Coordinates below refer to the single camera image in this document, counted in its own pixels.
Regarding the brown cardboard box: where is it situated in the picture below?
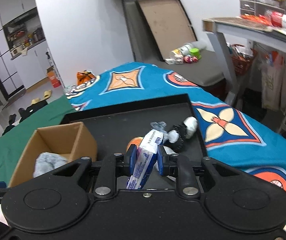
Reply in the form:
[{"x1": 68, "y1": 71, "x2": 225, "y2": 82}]
[{"x1": 8, "y1": 122, "x2": 98, "y2": 187}]

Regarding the yellow slipper right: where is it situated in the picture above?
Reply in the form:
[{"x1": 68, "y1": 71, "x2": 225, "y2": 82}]
[{"x1": 43, "y1": 90, "x2": 52, "y2": 100}]

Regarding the black shallow tray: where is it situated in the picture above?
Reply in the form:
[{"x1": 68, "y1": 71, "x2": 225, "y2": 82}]
[{"x1": 59, "y1": 93, "x2": 207, "y2": 190}]

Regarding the green cloth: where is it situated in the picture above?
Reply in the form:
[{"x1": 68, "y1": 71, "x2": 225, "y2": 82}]
[{"x1": 0, "y1": 96, "x2": 75, "y2": 184}]

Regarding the fluffy grey plush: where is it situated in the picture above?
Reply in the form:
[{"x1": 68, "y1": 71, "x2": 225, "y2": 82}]
[{"x1": 32, "y1": 152, "x2": 68, "y2": 178}]

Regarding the blue patterned blanket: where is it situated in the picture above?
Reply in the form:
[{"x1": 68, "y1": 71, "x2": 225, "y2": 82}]
[{"x1": 65, "y1": 62, "x2": 286, "y2": 191}]

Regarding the burger plush toy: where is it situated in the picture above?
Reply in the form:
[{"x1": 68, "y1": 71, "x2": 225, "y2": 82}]
[{"x1": 126, "y1": 137, "x2": 143, "y2": 151}]

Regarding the black white plush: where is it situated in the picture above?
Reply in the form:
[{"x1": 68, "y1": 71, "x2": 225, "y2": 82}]
[{"x1": 164, "y1": 116, "x2": 198, "y2": 153}]

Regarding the orange cardboard box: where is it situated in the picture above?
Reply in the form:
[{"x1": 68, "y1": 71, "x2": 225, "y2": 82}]
[{"x1": 47, "y1": 67, "x2": 61, "y2": 88}]

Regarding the yellow slipper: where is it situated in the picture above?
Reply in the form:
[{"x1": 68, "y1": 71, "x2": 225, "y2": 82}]
[
  {"x1": 43, "y1": 90, "x2": 52, "y2": 100},
  {"x1": 31, "y1": 98, "x2": 41, "y2": 105}
]

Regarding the black stool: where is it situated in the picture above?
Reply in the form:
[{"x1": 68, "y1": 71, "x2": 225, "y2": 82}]
[{"x1": 18, "y1": 100, "x2": 48, "y2": 122}]

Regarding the large framed board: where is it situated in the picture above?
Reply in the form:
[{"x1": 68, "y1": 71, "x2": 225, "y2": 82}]
[{"x1": 136, "y1": 0, "x2": 198, "y2": 61}]

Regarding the green cup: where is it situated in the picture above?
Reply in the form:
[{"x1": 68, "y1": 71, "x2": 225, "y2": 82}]
[{"x1": 189, "y1": 48, "x2": 201, "y2": 60}]

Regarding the grey desk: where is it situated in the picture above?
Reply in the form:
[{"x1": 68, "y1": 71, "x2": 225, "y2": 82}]
[{"x1": 202, "y1": 17, "x2": 286, "y2": 106}]

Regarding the tissue pack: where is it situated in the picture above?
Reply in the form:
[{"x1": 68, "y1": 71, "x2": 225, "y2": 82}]
[{"x1": 127, "y1": 129, "x2": 164, "y2": 190}]

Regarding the yellow slipper left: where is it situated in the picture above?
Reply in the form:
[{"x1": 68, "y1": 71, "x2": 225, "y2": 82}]
[{"x1": 31, "y1": 98, "x2": 41, "y2": 105}]

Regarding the orange bag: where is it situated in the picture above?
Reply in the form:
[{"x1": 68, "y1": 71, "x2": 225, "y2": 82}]
[{"x1": 76, "y1": 70, "x2": 96, "y2": 86}]

